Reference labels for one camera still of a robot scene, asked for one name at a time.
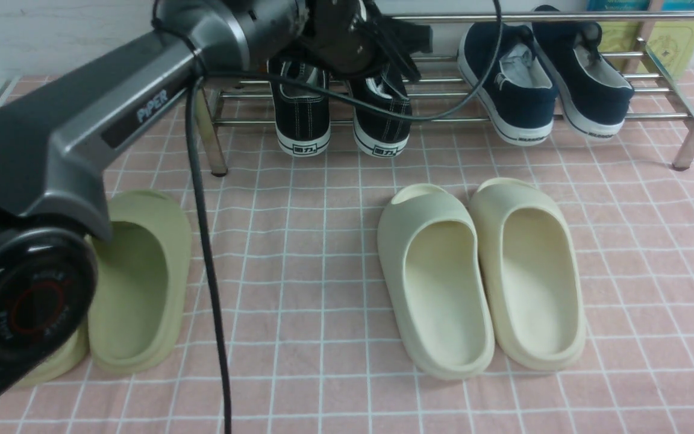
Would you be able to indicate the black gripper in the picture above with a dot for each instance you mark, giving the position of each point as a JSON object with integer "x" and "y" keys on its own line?
{"x": 355, "y": 40}

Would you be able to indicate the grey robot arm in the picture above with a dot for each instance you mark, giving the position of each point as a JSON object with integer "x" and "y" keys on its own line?
{"x": 56, "y": 142}

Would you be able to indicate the metal shoe rack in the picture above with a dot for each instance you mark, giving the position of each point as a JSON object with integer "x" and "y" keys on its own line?
{"x": 642, "y": 64}

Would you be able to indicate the navy sneaker, left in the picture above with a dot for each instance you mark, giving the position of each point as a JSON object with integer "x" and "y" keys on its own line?
{"x": 517, "y": 90}

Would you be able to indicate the navy sneaker, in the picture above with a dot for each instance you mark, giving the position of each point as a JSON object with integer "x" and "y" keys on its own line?
{"x": 595, "y": 97}
{"x": 517, "y": 90}

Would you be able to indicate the cream slipper, left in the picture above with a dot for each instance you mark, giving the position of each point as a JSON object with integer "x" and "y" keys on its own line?
{"x": 428, "y": 250}

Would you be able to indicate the cream slipper, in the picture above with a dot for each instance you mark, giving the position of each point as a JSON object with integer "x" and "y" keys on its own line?
{"x": 531, "y": 279}
{"x": 428, "y": 250}

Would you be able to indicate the navy sneaker, right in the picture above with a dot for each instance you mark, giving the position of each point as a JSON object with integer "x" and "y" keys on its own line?
{"x": 595, "y": 97}

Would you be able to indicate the pink checked cloth mat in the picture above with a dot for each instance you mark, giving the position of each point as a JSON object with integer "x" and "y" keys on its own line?
{"x": 312, "y": 342}

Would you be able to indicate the cream slipper, right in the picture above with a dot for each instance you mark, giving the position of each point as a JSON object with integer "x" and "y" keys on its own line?
{"x": 531, "y": 279}

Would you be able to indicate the green teal book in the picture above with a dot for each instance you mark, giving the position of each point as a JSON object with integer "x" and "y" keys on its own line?
{"x": 671, "y": 41}

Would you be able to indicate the green slipper, inner right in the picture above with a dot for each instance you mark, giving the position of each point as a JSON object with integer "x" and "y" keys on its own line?
{"x": 136, "y": 315}

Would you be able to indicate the green slipper, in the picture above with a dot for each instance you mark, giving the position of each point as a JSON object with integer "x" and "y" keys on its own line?
{"x": 136, "y": 315}
{"x": 60, "y": 362}

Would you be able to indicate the green slipper, outer left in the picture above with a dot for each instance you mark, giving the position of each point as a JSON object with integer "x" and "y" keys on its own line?
{"x": 60, "y": 362}

